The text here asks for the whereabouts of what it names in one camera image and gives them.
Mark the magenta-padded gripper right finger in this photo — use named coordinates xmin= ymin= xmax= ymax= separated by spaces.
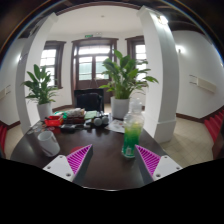
xmin=134 ymin=144 xmax=184 ymax=185

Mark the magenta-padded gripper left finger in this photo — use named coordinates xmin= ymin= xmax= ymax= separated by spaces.
xmin=42 ymin=143 xmax=94 ymax=184

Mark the clear bottle with green drink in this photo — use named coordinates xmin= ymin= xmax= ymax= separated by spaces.
xmin=121 ymin=98 xmax=145 ymax=159

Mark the flat round red coaster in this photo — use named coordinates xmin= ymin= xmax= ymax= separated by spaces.
xmin=69 ymin=145 xmax=85 ymax=155

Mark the white ceramic mug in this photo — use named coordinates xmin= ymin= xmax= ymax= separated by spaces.
xmin=37 ymin=130 xmax=62 ymax=158

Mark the black flat device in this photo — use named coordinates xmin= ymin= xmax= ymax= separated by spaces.
xmin=59 ymin=123 xmax=77 ymax=134

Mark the red box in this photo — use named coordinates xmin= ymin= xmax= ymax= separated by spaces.
xmin=44 ymin=114 xmax=64 ymax=128

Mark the brown tray of small packets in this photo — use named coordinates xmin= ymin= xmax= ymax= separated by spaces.
xmin=64 ymin=108 xmax=86 ymax=124

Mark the small potted plant, white pot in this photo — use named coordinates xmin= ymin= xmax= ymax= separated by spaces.
xmin=21 ymin=64 xmax=59 ymax=122

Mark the red carpeted staircase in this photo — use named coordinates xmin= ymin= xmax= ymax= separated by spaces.
xmin=203 ymin=105 xmax=224 ymax=144
xmin=0 ymin=123 xmax=8 ymax=149

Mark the black chair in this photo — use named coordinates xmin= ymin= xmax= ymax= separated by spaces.
xmin=73 ymin=88 xmax=105 ymax=113

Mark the large potted plant, white pot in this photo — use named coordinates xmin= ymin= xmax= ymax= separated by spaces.
xmin=98 ymin=49 xmax=160 ymax=120

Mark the brown glazed double door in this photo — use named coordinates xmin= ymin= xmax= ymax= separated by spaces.
xmin=70 ymin=37 xmax=119 ymax=104

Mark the brown framed window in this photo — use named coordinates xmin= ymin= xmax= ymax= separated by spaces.
xmin=39 ymin=40 xmax=67 ymax=89
xmin=125 ymin=35 xmax=148 ymax=73

